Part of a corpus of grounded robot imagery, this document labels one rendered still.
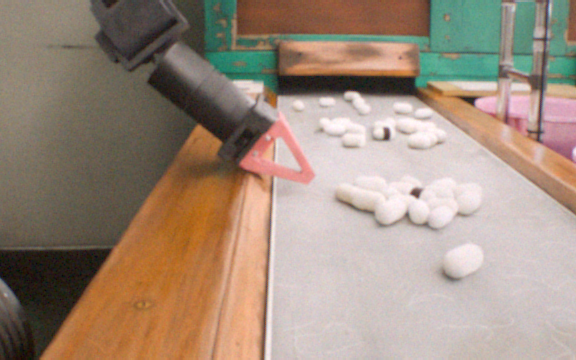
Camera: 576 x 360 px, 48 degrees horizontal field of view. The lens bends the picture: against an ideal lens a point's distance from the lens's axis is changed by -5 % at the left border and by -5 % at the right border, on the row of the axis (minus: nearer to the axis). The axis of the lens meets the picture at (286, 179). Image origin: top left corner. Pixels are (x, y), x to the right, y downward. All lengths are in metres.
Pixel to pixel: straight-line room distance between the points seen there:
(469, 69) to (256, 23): 0.48
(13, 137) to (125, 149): 0.39
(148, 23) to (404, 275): 0.37
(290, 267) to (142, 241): 0.11
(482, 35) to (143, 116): 1.21
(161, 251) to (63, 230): 1.95
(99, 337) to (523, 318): 0.27
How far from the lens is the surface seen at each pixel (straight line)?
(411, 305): 0.46
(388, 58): 1.43
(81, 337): 0.38
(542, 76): 0.96
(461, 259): 0.50
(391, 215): 0.61
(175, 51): 0.70
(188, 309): 0.40
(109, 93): 2.28
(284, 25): 1.47
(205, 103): 0.69
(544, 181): 0.77
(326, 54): 1.42
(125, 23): 0.70
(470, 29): 1.52
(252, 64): 1.46
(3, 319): 0.43
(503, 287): 0.51
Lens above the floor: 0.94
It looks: 15 degrees down
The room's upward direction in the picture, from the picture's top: straight up
